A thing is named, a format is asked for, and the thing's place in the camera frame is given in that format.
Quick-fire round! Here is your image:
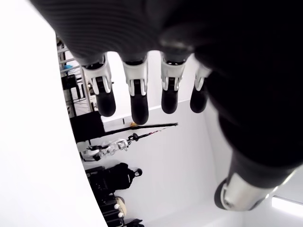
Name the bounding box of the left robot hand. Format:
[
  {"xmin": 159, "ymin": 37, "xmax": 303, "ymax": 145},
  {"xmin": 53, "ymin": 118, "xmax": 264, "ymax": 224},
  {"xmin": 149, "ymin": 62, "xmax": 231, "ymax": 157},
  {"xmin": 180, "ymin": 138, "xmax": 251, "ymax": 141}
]
[{"xmin": 28, "ymin": 0, "xmax": 303, "ymax": 211}]

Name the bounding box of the black gantry pole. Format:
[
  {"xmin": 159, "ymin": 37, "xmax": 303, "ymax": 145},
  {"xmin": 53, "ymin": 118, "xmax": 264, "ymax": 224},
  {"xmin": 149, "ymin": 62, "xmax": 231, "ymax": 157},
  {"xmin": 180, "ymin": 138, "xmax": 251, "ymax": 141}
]
[{"xmin": 104, "ymin": 122, "xmax": 178, "ymax": 135}]

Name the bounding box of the metal shelf rack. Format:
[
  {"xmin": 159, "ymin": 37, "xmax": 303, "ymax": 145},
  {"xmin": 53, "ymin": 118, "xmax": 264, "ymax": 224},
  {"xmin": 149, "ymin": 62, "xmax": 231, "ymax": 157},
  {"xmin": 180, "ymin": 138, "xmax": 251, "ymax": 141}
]
[{"xmin": 56, "ymin": 37, "xmax": 95, "ymax": 117}]

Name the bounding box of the white hanging humanoid robot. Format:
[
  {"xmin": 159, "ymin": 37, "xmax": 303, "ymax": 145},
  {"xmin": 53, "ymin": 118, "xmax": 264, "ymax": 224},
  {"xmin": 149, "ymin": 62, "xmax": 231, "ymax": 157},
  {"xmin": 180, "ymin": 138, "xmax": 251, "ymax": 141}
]
[{"xmin": 80, "ymin": 138, "xmax": 130, "ymax": 163}]

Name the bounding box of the black equipment case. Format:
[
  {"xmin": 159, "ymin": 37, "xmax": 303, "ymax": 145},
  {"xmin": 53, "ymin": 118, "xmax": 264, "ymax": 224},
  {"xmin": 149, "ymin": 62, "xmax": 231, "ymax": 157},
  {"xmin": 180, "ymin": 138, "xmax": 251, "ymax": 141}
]
[{"xmin": 70, "ymin": 111, "xmax": 105, "ymax": 144}]

